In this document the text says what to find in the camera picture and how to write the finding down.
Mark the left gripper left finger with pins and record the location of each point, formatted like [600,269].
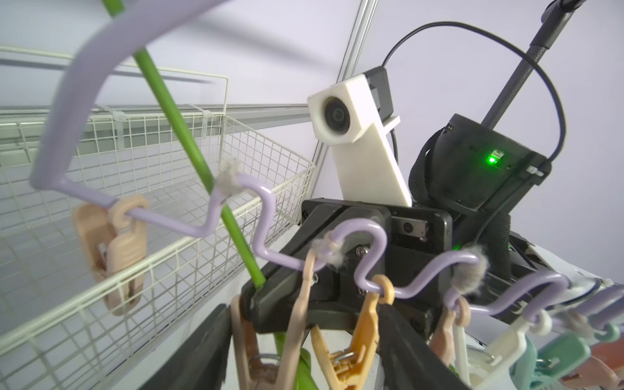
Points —
[195,356]

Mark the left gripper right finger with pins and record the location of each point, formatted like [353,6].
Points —
[408,363]

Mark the orange tulip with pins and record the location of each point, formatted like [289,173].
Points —
[303,378]

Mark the purple clip hanger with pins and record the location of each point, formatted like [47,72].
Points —
[516,335]

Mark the black clothes rack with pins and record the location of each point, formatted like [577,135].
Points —
[553,21]

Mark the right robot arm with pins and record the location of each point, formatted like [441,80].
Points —
[465,182]

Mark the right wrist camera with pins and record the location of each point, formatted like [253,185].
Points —
[353,118]

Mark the white wire wall basket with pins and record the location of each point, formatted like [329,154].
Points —
[89,287]

